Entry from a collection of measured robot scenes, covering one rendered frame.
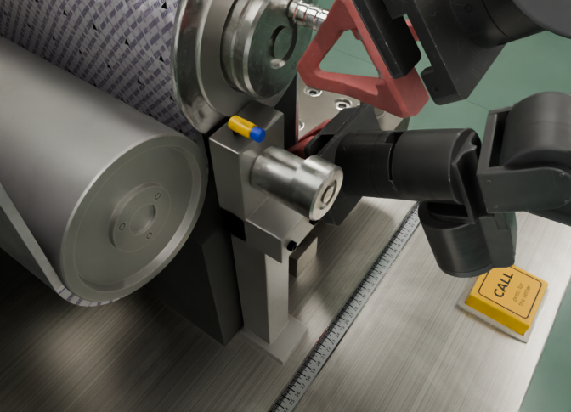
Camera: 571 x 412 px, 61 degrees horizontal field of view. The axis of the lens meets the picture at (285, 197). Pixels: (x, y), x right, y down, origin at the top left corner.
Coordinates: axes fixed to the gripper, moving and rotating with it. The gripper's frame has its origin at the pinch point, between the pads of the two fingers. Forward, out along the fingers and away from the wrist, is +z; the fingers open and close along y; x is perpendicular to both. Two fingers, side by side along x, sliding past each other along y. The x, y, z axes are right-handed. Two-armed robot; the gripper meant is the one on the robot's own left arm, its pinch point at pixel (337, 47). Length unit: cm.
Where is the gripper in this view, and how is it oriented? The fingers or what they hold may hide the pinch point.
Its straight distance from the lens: 31.4
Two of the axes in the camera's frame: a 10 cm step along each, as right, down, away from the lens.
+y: 5.7, -6.3, 5.2
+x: -5.3, -7.7, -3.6
